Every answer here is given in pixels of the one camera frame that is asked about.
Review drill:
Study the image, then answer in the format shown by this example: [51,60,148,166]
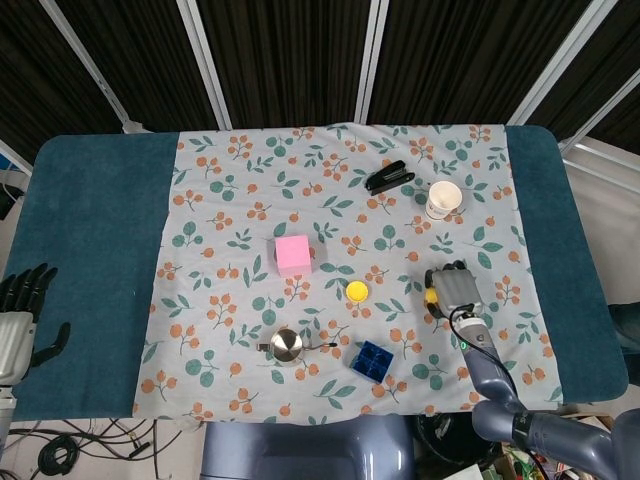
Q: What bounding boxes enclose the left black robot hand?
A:
[0,263,72,386]

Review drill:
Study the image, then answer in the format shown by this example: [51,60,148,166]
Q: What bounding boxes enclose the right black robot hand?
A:
[423,258,485,321]

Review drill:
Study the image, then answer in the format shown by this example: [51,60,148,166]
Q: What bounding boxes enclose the teal table cover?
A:
[0,123,629,424]

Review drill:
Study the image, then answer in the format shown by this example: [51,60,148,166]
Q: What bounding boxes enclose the white paper cup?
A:
[425,180,463,221]

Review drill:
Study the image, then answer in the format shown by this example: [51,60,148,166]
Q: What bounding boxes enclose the blue building block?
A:
[349,340,395,383]

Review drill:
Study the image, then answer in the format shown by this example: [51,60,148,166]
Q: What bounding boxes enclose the black stapler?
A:
[364,159,414,196]

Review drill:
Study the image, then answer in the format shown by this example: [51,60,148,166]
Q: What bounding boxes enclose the floral tablecloth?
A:
[131,121,565,425]

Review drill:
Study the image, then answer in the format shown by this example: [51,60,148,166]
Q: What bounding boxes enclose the black waste bin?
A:
[413,412,504,474]

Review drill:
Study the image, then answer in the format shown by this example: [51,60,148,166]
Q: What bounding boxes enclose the pink cube block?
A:
[273,234,315,277]

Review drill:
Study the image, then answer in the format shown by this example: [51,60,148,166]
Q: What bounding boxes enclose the small metal saucepan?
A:
[256,327,338,368]

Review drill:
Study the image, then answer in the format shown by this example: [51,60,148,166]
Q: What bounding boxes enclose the blue-grey robot torso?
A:
[201,412,416,480]

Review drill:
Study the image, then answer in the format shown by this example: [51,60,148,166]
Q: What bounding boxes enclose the black folding screen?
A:
[0,0,640,174]

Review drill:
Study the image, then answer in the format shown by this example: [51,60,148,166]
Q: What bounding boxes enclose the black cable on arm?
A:
[448,303,524,416]

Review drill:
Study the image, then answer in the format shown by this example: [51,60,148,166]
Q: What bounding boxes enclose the black floor cables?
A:
[9,417,201,479]

